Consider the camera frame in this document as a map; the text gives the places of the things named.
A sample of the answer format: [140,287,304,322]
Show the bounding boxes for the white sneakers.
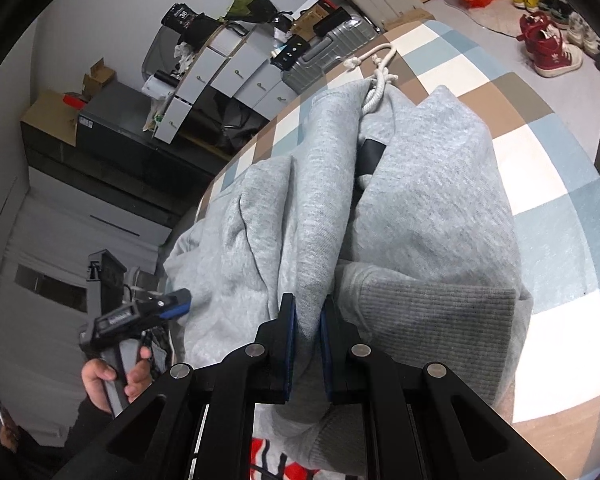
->
[567,12,600,58]

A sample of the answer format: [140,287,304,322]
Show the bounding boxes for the plaid bed sheet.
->
[196,21,600,479]

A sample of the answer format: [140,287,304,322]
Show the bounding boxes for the red high-top sneaker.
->
[516,12,583,78]

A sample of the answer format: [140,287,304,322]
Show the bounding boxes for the brown cardboard box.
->
[21,90,79,146]

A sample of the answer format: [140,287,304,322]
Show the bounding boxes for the stack of white boxes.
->
[154,24,297,144]

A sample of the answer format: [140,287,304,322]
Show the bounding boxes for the black cabinet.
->
[20,82,228,228]

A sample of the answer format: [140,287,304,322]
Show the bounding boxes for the silver ribbed suitcase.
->
[282,14,378,94]

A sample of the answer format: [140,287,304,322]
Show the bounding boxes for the grey hoodie with red print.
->
[164,45,532,474]

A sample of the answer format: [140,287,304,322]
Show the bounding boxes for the person's left hand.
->
[80,344,155,415]

